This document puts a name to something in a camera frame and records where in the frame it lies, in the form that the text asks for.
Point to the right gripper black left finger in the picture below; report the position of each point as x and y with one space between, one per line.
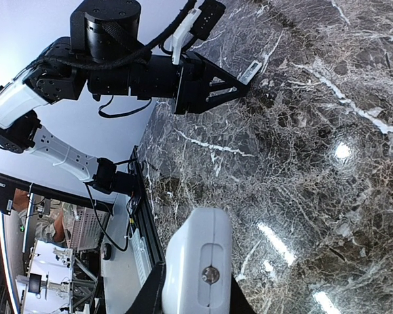
149 298

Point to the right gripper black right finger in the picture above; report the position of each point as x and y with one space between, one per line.
239 303

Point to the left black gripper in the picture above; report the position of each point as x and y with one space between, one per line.
198 78

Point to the white remote control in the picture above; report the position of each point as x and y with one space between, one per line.
198 264

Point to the white battery cover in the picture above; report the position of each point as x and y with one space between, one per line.
250 72

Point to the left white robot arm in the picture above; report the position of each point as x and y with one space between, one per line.
103 55

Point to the person in background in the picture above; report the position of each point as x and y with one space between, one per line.
48 229

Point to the centre grey cable duct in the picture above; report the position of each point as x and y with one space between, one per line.
141 256

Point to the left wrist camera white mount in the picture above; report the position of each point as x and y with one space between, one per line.
197 25

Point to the black front rail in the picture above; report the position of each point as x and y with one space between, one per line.
144 213

